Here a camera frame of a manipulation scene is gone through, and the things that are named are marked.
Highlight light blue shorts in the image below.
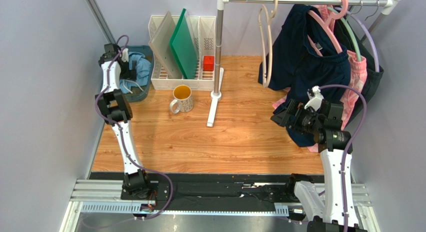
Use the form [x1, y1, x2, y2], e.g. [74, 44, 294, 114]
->
[119, 52, 151, 94]

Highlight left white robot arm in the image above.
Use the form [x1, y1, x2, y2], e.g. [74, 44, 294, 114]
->
[95, 43, 154, 200]

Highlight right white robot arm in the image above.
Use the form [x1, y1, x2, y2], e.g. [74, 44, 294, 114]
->
[271, 99, 363, 232]

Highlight navy blue shorts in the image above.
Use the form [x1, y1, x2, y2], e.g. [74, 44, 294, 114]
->
[258, 4, 352, 148]

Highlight pink patterned shorts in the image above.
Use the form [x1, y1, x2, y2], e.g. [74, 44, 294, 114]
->
[272, 4, 368, 154]

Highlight black shorts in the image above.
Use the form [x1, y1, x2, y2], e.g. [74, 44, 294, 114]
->
[333, 19, 385, 118]

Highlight beige plastic hanger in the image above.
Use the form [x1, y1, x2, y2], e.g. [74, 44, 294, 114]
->
[257, 0, 278, 88]

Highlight green plastic hanger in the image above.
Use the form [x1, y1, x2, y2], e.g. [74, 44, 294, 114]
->
[329, 16, 363, 62]

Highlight lavender plastic hanger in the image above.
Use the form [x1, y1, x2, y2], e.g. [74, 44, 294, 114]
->
[346, 11, 380, 73]

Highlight pink plastic hanger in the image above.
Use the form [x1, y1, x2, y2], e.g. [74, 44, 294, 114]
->
[307, 0, 349, 54]

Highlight teal plastic basket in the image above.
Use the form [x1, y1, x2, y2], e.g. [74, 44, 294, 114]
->
[109, 45, 155, 103]

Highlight grey cutting board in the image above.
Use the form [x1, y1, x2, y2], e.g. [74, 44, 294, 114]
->
[148, 11, 183, 79]

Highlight green cutting board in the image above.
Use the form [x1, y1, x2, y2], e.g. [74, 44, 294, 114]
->
[169, 8, 199, 80]

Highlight white floral mug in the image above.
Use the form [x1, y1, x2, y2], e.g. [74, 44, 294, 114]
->
[169, 84, 194, 114]

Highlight red cube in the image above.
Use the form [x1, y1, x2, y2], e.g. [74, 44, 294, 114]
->
[202, 55, 215, 72]

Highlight white dish rack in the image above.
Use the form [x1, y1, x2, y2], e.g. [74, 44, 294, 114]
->
[148, 13, 216, 91]

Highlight silver clothes rack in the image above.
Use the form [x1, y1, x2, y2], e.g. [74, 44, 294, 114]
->
[206, 0, 402, 127]

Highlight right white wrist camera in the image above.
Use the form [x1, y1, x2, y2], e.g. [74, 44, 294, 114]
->
[304, 86, 324, 112]

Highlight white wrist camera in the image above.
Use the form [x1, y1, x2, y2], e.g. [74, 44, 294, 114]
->
[304, 86, 324, 112]
[121, 48, 129, 63]

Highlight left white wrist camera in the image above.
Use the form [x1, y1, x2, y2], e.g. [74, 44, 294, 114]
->
[121, 48, 129, 63]

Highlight grey metal wall pole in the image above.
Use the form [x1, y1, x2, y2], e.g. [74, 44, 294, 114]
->
[85, 0, 116, 43]

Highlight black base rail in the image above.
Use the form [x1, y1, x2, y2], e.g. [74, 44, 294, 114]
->
[89, 171, 327, 214]

